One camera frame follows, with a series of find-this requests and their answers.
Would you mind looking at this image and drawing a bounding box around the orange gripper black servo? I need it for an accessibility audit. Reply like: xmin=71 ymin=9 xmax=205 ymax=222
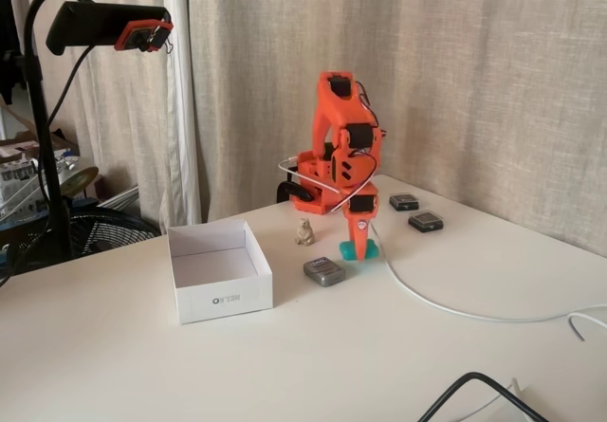
xmin=341 ymin=182 xmax=380 ymax=263

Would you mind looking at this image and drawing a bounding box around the cardboard box with papers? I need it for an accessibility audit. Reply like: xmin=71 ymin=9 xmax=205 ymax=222
xmin=0 ymin=127 xmax=80 ymax=167

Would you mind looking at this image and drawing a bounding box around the grey metal tin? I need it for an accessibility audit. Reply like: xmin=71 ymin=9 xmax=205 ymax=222
xmin=303 ymin=256 xmax=346 ymax=288

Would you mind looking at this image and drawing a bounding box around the long white cable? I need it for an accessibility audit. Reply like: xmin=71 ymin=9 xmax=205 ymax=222
xmin=278 ymin=156 xmax=607 ymax=322

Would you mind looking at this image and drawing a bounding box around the white cardboard box bin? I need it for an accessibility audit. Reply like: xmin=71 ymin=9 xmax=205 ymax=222
xmin=165 ymin=218 xmax=275 ymax=325

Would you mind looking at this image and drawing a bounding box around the black camera holder bar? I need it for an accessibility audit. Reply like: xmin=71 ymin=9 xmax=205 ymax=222
xmin=45 ymin=0 xmax=173 ymax=57

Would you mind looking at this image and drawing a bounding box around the beige linen curtain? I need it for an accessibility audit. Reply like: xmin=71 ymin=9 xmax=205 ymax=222
xmin=187 ymin=0 xmax=607 ymax=257

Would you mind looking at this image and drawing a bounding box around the black gooseneck stand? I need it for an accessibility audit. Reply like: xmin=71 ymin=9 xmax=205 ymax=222
xmin=23 ymin=0 xmax=77 ymax=260

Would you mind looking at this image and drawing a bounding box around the metal lamp shade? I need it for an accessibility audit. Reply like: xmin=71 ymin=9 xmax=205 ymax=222
xmin=59 ymin=165 xmax=100 ymax=198

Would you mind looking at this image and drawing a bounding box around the short white cable grey tip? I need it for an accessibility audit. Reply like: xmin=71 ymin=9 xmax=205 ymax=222
xmin=567 ymin=314 xmax=607 ymax=342

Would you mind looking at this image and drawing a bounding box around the thick black cable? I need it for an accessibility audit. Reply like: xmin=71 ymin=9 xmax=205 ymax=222
xmin=416 ymin=372 xmax=551 ymax=422

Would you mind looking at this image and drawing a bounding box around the teal green plastic case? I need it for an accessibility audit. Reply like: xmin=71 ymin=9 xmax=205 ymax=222
xmin=338 ymin=239 xmax=380 ymax=262

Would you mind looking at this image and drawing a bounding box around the camera on black stand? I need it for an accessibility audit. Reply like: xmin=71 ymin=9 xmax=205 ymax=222
xmin=9 ymin=0 xmax=203 ymax=227

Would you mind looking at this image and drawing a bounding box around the small beige bear figurine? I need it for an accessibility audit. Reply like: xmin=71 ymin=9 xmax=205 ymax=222
xmin=294 ymin=218 xmax=318 ymax=247

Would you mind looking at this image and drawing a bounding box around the orange framed camera module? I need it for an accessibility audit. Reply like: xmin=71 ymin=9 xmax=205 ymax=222
xmin=113 ymin=20 xmax=175 ymax=54

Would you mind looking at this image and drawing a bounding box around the thin black camera cable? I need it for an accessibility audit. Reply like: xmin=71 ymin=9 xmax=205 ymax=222
xmin=0 ymin=42 xmax=99 ymax=290

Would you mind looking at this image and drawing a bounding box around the black floor fan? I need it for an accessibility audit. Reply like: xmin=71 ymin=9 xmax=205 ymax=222
xmin=0 ymin=206 xmax=162 ymax=276

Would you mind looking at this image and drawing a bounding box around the small black square case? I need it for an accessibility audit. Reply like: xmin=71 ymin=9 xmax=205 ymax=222
xmin=388 ymin=193 xmax=422 ymax=212
xmin=408 ymin=210 xmax=446 ymax=233

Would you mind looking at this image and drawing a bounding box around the black table clamp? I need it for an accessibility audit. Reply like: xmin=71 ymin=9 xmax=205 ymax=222
xmin=276 ymin=180 xmax=314 ymax=204

